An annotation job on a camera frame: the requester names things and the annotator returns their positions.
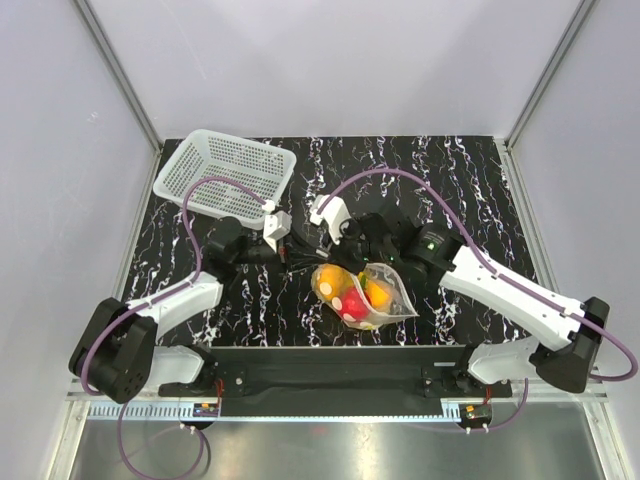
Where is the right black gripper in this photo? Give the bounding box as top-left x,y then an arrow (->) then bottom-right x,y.
321,216 -> 395,277

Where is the left aluminium frame post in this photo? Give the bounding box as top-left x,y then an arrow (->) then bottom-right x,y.
69,0 -> 164,151

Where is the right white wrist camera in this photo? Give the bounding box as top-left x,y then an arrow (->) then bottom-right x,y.
309,195 -> 351,245

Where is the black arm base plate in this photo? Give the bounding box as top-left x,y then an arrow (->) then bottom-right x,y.
158,344 -> 516,416

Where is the yellow-pink peach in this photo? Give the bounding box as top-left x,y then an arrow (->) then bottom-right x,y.
364,279 -> 393,311

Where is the white plastic perforated basket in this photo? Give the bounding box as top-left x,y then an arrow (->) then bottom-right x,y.
153,129 -> 296,230

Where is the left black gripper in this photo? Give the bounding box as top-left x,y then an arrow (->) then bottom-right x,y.
232,225 -> 328,279

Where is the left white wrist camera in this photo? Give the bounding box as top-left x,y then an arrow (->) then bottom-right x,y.
262,200 -> 292,253

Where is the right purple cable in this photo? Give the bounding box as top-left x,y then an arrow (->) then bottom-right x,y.
314,167 -> 639,434

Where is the clear zip top bag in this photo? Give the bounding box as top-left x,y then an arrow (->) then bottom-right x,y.
311,263 -> 418,331

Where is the right aluminium frame post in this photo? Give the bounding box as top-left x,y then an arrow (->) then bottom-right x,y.
504,0 -> 599,151

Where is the red apple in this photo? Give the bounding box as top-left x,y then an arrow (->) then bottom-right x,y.
339,287 -> 370,323

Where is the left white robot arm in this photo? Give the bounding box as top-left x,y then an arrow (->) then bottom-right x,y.
69,212 -> 328,404

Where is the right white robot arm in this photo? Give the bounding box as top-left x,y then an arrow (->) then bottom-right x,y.
328,214 -> 609,397

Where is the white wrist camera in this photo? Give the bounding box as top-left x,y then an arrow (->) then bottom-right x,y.
309,195 -> 351,245
262,200 -> 292,253

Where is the aluminium frame post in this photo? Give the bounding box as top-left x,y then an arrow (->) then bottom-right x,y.
504,0 -> 599,151
69,0 -> 164,151

